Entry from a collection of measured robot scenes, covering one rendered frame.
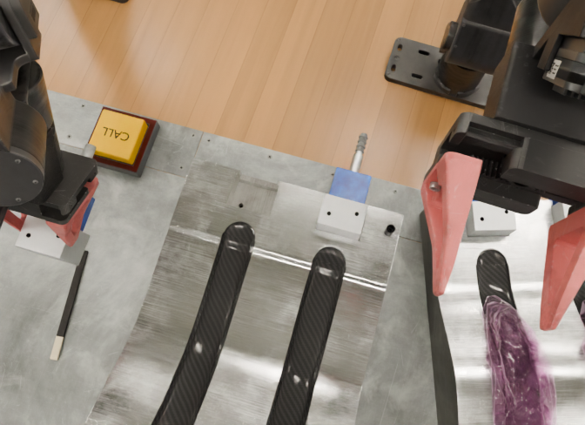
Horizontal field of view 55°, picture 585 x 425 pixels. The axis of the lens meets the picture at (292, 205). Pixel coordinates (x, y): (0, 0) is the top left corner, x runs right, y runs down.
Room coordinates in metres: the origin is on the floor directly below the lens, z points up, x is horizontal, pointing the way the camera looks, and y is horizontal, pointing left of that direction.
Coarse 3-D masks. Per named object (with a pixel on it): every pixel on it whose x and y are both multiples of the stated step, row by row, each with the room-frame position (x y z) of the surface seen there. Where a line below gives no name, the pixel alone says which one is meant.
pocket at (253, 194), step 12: (240, 180) 0.23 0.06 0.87; (252, 180) 0.22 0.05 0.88; (264, 180) 0.22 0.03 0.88; (240, 192) 0.21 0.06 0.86; (252, 192) 0.21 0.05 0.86; (264, 192) 0.21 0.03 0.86; (276, 192) 0.21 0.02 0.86; (228, 204) 0.19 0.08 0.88; (240, 204) 0.20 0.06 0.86; (252, 204) 0.20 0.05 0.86; (264, 204) 0.20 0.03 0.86
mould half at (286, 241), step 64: (192, 192) 0.20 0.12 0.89; (320, 192) 0.20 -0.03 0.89; (192, 256) 0.13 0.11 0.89; (256, 256) 0.13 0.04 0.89; (384, 256) 0.13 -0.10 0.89; (192, 320) 0.05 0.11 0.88; (256, 320) 0.05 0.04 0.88; (128, 384) -0.01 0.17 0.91; (256, 384) -0.01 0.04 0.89; (320, 384) -0.01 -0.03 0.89
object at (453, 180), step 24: (432, 168) 0.12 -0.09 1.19; (456, 168) 0.11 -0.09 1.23; (480, 168) 0.11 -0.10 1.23; (432, 192) 0.11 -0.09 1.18; (456, 192) 0.09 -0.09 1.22; (480, 192) 0.11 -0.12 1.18; (504, 192) 0.11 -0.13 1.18; (528, 192) 0.11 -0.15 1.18; (432, 216) 0.09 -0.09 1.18; (456, 216) 0.08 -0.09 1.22; (432, 240) 0.08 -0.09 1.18; (456, 240) 0.07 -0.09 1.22
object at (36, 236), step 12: (84, 156) 0.23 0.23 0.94; (84, 216) 0.16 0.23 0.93; (24, 228) 0.14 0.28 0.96; (36, 228) 0.14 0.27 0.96; (48, 228) 0.14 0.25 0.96; (24, 240) 0.13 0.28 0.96; (36, 240) 0.13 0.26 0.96; (48, 240) 0.13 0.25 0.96; (60, 240) 0.13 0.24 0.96; (84, 240) 0.14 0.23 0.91; (36, 252) 0.12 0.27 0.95; (48, 252) 0.12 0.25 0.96; (60, 252) 0.12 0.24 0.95; (72, 252) 0.12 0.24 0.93
